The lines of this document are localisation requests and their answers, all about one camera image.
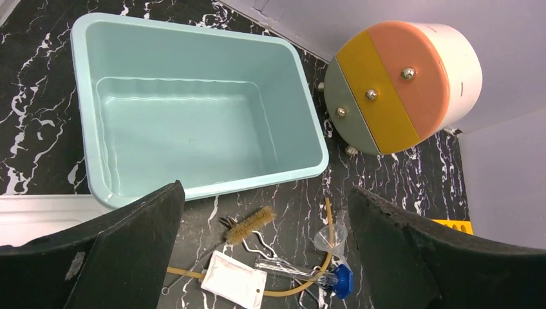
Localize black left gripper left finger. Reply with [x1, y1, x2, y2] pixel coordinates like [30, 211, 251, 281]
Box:
[1, 182, 185, 308]

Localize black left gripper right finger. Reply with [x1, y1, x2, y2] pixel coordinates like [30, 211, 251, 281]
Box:
[348, 187, 545, 308]

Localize graduated cylinder blue base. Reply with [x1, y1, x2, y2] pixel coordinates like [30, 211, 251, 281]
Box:
[255, 259, 354, 300]

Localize yellow test tube rack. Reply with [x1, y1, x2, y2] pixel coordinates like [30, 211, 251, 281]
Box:
[433, 220, 474, 235]

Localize clear plastic funnel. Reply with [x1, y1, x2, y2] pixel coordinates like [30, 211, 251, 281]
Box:
[312, 223, 350, 269]

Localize white sachet packet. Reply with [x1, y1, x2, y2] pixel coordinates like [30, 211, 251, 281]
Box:
[200, 250, 267, 309]

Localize white bin lid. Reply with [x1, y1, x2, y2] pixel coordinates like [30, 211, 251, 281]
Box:
[1, 194, 111, 247]

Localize tan rubber tube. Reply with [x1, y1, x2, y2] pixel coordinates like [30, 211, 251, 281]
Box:
[166, 197, 335, 297]

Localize metal crucible tongs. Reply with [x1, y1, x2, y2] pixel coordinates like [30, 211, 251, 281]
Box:
[241, 230, 329, 309]

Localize test tube brush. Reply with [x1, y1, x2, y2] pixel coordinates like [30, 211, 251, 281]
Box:
[161, 206, 276, 295]

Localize teal plastic bin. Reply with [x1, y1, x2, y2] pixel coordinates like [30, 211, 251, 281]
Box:
[70, 13, 329, 208]

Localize round drawer cabinet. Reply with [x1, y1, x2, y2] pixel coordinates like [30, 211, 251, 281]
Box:
[319, 21, 483, 155]

